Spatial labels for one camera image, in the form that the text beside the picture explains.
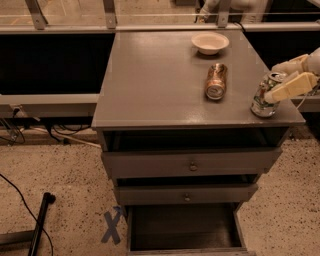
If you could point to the grey bottom drawer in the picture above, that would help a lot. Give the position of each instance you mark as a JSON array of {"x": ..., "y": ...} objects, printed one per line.
[{"x": 185, "y": 230}]

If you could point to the grey metal rail frame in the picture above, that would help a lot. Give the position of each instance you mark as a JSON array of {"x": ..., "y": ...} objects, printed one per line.
[{"x": 57, "y": 71}]

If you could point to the blue tape cross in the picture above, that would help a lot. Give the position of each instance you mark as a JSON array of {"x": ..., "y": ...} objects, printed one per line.
[{"x": 112, "y": 223}]

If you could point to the brown soda can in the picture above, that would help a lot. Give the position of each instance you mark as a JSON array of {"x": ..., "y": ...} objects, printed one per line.
[{"x": 215, "y": 88}]

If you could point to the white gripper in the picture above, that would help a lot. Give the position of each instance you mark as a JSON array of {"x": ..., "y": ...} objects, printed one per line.
[{"x": 314, "y": 62}]

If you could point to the grey wooden drawer cabinet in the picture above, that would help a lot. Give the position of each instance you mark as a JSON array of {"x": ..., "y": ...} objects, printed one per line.
[{"x": 156, "y": 81}]

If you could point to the black metal stand leg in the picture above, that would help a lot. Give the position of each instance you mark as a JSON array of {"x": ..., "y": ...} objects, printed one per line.
[{"x": 31, "y": 236}]

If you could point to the grey drawer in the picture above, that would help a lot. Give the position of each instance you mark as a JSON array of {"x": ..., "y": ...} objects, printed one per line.
[
  {"x": 184, "y": 190},
  {"x": 185, "y": 230},
  {"x": 185, "y": 153}
]

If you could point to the grey middle drawer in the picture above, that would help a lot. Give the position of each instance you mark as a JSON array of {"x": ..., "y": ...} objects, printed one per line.
[{"x": 184, "y": 190}]

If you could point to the grey top drawer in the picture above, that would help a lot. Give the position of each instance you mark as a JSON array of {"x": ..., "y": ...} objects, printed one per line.
[{"x": 185, "y": 153}]

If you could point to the white paper bowl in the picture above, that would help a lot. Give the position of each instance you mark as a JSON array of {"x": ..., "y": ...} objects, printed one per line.
[{"x": 210, "y": 43}]

